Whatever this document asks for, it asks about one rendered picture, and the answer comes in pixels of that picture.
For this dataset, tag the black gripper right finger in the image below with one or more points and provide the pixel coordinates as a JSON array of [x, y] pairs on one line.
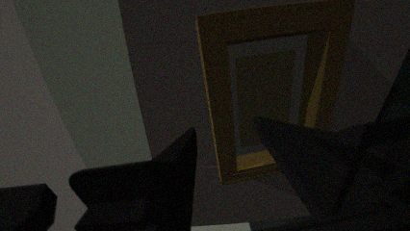
[[319, 164]]

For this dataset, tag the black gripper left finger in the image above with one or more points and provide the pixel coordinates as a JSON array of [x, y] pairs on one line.
[[167, 180]]

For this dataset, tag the wooden picture frame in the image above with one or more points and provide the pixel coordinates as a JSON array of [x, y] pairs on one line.
[[282, 62]]

